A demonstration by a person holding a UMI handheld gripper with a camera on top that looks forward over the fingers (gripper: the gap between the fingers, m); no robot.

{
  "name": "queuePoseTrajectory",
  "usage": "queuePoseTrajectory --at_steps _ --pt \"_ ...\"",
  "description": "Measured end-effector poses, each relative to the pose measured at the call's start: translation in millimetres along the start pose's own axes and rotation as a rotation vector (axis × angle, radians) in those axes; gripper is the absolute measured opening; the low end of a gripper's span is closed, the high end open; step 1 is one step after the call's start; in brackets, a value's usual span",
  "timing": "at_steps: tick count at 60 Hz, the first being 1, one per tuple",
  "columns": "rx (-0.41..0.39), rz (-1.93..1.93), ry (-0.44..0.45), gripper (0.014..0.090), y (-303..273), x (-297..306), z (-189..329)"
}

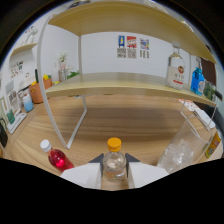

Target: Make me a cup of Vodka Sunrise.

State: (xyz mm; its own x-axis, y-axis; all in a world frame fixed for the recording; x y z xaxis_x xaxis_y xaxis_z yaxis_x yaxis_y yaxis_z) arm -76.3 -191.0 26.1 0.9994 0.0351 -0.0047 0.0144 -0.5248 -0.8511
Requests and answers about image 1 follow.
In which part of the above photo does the red liquid small bottle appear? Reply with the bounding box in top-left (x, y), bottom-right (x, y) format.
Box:
top-left (39, 139), bottom-right (75, 173)

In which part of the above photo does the orange cap clear bottle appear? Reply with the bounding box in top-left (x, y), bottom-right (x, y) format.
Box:
top-left (102, 137), bottom-right (128, 183)

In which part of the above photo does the green measuring cup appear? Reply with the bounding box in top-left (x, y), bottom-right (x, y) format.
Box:
top-left (5, 109), bottom-right (16, 125)

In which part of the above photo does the clear glass with ice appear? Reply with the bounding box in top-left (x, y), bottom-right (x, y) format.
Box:
top-left (156, 114), bottom-right (214, 174)

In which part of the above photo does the orange printed menu sheet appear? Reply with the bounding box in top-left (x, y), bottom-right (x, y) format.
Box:
top-left (178, 98), bottom-right (198, 112)

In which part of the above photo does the white notebook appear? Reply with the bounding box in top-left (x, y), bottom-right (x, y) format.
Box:
top-left (193, 108), bottom-right (217, 130)

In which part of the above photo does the white kitchen scale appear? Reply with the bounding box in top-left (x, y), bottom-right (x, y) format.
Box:
top-left (7, 112), bottom-right (28, 134)

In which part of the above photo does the black kettle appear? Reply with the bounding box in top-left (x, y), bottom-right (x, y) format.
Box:
top-left (0, 121), bottom-right (9, 149)

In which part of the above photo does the orange storage basket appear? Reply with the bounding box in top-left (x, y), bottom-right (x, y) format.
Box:
top-left (28, 78), bottom-right (53, 104)

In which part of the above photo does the green potted plant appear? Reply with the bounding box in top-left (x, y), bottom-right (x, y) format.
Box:
top-left (66, 69), bottom-right (80, 80)

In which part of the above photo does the blue bottle white label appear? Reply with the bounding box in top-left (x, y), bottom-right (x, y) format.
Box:
top-left (190, 57), bottom-right (206, 97)

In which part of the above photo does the dark cylindrical tool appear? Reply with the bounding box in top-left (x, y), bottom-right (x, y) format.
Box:
top-left (214, 90), bottom-right (224, 102)

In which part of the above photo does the clear bottle red label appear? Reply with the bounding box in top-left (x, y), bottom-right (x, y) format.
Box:
top-left (165, 41), bottom-right (186, 90)

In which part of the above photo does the brown door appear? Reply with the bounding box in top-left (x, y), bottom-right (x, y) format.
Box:
top-left (200, 44), bottom-right (218, 86)

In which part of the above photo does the white figurine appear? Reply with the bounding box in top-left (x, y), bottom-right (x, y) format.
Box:
top-left (24, 26), bottom-right (38, 45)

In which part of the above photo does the two-tier wooden shelf rack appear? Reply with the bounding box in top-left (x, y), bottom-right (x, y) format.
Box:
top-left (36, 1), bottom-right (221, 150)

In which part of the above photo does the black tall drink can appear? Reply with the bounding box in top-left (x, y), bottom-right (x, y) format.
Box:
top-left (68, 0), bottom-right (92, 8)

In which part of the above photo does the colourful wall sticker sheet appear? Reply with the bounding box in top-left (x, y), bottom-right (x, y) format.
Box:
top-left (10, 60), bottom-right (24, 78)

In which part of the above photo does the colourful wall poster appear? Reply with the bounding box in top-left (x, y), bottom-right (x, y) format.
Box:
top-left (139, 37), bottom-right (150, 50)

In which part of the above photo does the red wall poster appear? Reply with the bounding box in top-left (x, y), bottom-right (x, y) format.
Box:
top-left (126, 35), bottom-right (138, 49)

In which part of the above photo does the blue wall poster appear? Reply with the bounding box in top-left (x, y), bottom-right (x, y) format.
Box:
top-left (117, 35), bottom-right (126, 49)

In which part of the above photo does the wooden wall shelf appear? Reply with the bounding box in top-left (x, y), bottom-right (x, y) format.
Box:
top-left (9, 42), bottom-right (39, 58)

